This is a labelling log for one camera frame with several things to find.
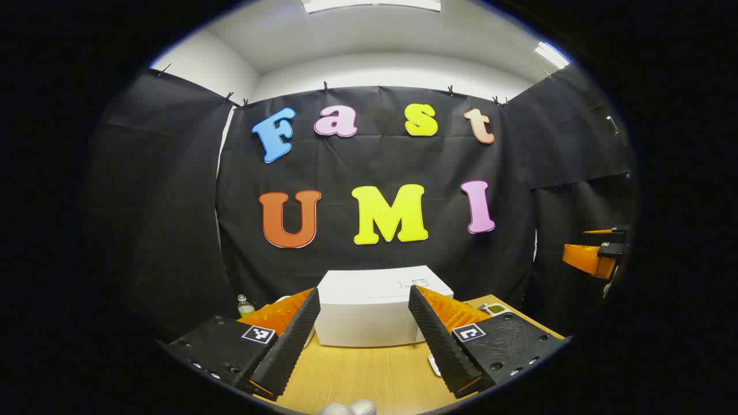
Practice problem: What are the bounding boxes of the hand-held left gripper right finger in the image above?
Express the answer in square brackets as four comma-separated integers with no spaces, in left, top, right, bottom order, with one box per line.
[408,284,573,399]

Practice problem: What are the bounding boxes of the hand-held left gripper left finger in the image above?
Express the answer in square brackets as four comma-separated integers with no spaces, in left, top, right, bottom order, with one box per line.
[163,287,322,399]

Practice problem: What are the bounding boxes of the white microwave oven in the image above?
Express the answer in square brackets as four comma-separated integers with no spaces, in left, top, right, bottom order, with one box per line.
[314,265,454,348]

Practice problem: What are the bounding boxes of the ceiling light panel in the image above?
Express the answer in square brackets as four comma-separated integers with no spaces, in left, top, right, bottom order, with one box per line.
[302,0,442,14]
[534,41,571,69]

